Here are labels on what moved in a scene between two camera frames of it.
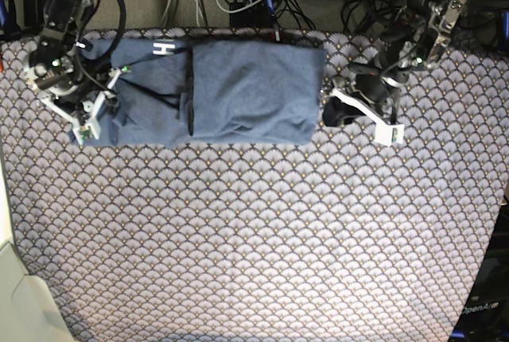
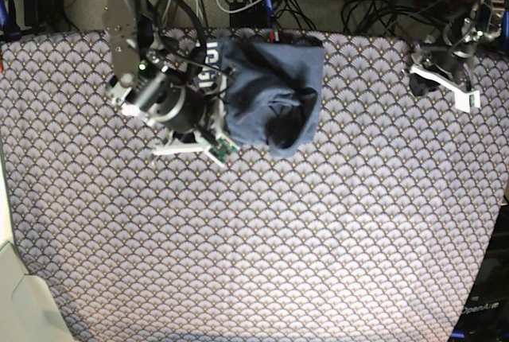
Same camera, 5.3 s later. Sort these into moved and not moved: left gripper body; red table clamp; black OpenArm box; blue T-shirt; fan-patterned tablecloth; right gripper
Moved: right gripper; left gripper body; blue T-shirt
Not moved: fan-patterned tablecloth; red table clamp; black OpenArm box
